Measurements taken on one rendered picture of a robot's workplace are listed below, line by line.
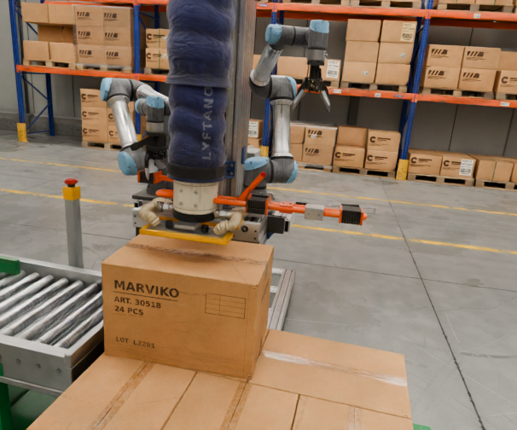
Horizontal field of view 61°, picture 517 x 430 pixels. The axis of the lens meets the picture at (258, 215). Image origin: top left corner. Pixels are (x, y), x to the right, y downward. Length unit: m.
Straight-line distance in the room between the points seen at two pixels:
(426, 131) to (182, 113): 8.86
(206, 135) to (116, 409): 0.98
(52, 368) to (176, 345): 0.48
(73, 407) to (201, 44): 1.28
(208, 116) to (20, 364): 1.21
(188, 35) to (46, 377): 1.38
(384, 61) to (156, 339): 7.57
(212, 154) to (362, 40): 7.28
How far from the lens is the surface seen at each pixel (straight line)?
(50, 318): 2.23
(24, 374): 2.04
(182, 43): 1.57
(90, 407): 1.70
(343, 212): 1.62
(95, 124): 10.12
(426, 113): 10.16
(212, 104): 1.57
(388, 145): 8.80
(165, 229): 1.67
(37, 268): 2.68
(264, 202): 1.61
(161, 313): 1.72
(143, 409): 1.66
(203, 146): 1.58
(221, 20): 1.58
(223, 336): 1.69
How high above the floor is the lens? 1.63
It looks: 17 degrees down
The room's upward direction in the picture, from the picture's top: 4 degrees clockwise
